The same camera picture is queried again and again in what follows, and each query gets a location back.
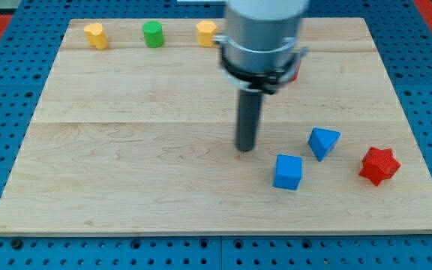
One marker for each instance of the blue cube block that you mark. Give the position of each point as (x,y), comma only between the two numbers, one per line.
(287,172)

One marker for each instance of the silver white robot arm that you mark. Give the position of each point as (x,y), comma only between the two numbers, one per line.
(260,35)

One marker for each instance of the yellow heart block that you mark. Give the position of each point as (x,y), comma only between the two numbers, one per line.
(96,35)

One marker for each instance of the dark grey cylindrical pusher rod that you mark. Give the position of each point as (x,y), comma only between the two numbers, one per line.
(247,120)

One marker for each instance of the red star block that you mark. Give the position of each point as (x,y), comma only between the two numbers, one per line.
(379,165)

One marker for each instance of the blue triangular prism block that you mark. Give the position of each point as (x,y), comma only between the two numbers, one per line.
(322,141)

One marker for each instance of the light wooden board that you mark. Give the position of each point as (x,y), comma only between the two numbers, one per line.
(133,141)

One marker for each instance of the green cylinder block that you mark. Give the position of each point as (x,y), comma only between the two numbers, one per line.
(153,34)

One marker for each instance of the yellow hexagon block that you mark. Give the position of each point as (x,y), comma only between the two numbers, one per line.
(205,31)

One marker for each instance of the red block behind arm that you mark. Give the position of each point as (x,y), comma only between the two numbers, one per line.
(296,73)

